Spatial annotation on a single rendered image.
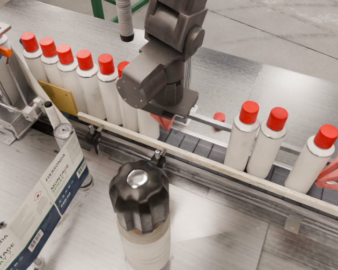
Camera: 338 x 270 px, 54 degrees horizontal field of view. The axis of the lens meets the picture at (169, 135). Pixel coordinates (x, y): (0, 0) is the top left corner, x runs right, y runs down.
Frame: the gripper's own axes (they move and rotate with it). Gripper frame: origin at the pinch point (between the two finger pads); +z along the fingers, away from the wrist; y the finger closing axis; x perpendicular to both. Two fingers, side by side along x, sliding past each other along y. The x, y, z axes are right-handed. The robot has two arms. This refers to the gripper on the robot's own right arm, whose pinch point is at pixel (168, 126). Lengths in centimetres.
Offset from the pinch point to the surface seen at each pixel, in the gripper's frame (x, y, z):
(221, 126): 9.4, 9.3, 5.5
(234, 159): 3.3, 14.6, 7.7
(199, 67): 41.4, -8.3, 18.8
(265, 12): 226, -16, 103
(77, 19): 48, -61, 19
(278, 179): 6.6, 25.2, 13.4
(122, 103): 3.4, -13.4, 2.3
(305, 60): 176, 27, 103
